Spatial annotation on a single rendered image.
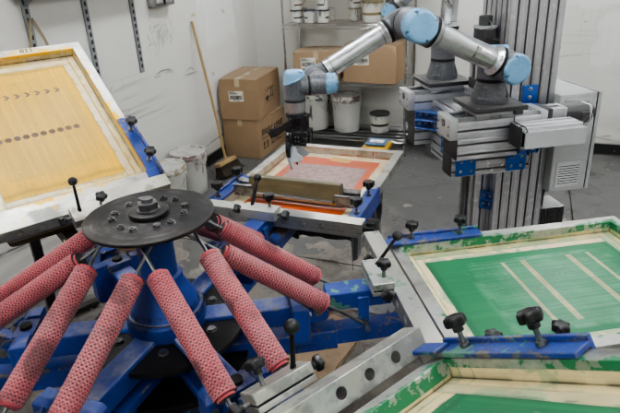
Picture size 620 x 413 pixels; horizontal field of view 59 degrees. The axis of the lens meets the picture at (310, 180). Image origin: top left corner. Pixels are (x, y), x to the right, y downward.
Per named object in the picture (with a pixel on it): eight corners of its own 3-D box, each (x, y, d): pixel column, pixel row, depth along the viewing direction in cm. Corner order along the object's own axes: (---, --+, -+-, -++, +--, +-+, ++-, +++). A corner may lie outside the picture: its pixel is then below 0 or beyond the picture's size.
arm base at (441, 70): (449, 73, 279) (450, 53, 275) (462, 78, 265) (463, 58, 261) (422, 76, 277) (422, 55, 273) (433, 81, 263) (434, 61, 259)
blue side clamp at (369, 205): (367, 202, 215) (367, 185, 212) (379, 203, 213) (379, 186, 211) (343, 237, 189) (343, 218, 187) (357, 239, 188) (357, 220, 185)
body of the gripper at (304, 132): (305, 148, 198) (304, 116, 193) (284, 147, 201) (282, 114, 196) (313, 142, 204) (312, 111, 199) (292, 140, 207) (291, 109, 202)
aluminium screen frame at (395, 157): (288, 148, 275) (288, 141, 273) (403, 159, 254) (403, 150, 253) (207, 215, 208) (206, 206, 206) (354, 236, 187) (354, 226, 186)
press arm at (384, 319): (601, 297, 162) (604, 280, 160) (614, 309, 157) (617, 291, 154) (177, 356, 147) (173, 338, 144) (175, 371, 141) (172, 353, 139)
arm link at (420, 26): (519, 54, 214) (400, 0, 197) (542, 61, 200) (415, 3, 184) (505, 83, 217) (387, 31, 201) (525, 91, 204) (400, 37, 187)
